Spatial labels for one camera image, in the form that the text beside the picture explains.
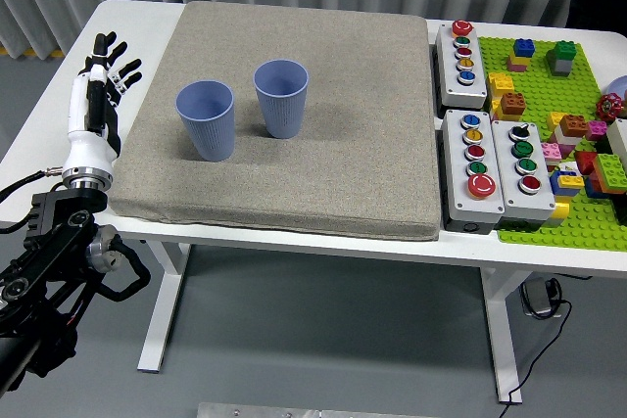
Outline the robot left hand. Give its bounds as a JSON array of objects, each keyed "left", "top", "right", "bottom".
[{"left": 62, "top": 30, "right": 144, "bottom": 172}]

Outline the blue ribbed plastic cup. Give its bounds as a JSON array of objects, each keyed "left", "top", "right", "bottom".
[
  {"left": 252, "top": 59, "right": 310, "bottom": 140},
  {"left": 174, "top": 79, "right": 235, "bottom": 163}
]

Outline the yellow black floor tape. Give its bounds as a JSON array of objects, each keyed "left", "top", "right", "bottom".
[{"left": 0, "top": 44, "right": 65, "bottom": 61}]

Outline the white table leg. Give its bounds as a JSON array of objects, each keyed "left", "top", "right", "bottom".
[
  {"left": 136, "top": 240, "right": 192, "bottom": 373},
  {"left": 478, "top": 266, "right": 532, "bottom": 405}
]

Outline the grey-brown cushion mat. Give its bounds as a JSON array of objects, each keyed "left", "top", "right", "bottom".
[{"left": 106, "top": 0, "right": 442, "bottom": 243}]

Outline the grey five-button control box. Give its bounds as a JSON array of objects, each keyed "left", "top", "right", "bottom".
[
  {"left": 440, "top": 108, "right": 506, "bottom": 235},
  {"left": 434, "top": 20, "right": 490, "bottom": 109}
]

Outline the grey four-button control box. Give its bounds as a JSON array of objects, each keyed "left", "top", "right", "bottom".
[{"left": 490, "top": 118, "right": 557, "bottom": 231}]

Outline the orange toy brick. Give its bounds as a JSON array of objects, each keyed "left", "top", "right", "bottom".
[{"left": 499, "top": 91, "right": 528, "bottom": 120}]

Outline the blue yellow pink brick stack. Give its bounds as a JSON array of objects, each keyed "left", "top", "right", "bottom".
[{"left": 506, "top": 37, "right": 536, "bottom": 72}]

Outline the green studded baseplate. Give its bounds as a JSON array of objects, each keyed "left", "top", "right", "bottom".
[{"left": 477, "top": 34, "right": 627, "bottom": 254}]

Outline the grey power adapter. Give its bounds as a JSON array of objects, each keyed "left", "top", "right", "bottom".
[{"left": 519, "top": 277, "right": 562, "bottom": 319}]

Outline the yellow grey brick stack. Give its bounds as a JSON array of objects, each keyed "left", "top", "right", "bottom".
[{"left": 540, "top": 198, "right": 571, "bottom": 229}]

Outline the orange white yellow brick stack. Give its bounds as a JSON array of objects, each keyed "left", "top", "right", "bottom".
[{"left": 546, "top": 111, "right": 591, "bottom": 147}]

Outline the green grey brick stack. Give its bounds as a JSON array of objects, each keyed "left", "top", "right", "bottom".
[{"left": 546, "top": 39, "right": 579, "bottom": 77}]

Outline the red toy brick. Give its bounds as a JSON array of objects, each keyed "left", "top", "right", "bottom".
[{"left": 573, "top": 150, "right": 600, "bottom": 176}]

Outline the small pink toy brick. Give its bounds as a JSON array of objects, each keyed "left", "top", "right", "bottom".
[{"left": 585, "top": 119, "right": 609, "bottom": 142}]

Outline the red valve wheel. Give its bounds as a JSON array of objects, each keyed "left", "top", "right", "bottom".
[{"left": 595, "top": 92, "right": 624, "bottom": 122}]

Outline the large green toy brick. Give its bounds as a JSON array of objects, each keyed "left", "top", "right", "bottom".
[{"left": 591, "top": 153, "right": 627, "bottom": 194}]

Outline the white box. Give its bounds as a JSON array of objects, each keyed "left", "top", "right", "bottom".
[{"left": 605, "top": 117, "right": 627, "bottom": 170}]

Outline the pale purple bowl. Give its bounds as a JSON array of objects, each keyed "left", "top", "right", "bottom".
[{"left": 603, "top": 74, "right": 627, "bottom": 106}]

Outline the black power cable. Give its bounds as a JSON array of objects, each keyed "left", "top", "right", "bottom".
[{"left": 504, "top": 298, "right": 573, "bottom": 406}]

